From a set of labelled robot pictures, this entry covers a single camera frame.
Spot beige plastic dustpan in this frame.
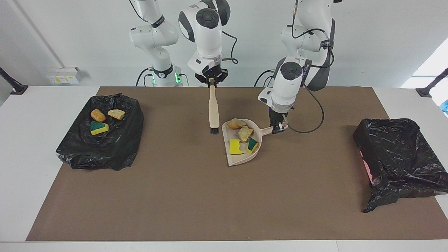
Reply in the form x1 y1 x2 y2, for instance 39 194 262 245
221 118 289 167

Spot beige brush black bristles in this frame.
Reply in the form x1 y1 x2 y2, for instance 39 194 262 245
209 79 220 135

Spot small yellow sponge wedge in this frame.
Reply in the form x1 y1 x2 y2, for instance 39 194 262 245
246 137 260 155

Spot orange striped croissant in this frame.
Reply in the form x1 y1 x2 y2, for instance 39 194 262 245
226 117 247 130

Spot notched yellow sponge piece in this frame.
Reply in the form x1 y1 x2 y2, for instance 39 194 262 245
229 138 245 155

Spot brown bread roll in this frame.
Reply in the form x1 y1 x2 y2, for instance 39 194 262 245
90 108 107 123

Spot green yellow sponge piece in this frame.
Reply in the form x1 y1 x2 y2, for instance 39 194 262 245
90 121 110 136

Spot pink plastic bin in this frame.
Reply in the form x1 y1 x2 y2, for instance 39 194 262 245
362 159 374 186

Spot black plastic trash bag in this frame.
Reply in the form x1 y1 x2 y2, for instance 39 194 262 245
55 93 145 171
353 118 448 213

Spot brown table mat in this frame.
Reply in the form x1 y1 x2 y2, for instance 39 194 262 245
26 86 448 242

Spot black base power cable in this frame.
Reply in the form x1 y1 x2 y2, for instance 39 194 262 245
135 67 190 87
253 68 279 88

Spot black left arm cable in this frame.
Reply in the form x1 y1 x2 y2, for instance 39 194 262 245
287 0 336 134

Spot white wall socket box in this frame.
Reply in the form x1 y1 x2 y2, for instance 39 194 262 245
47 67 84 85

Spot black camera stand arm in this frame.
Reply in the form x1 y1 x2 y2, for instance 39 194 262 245
415 68 448 98
0 67 29 95

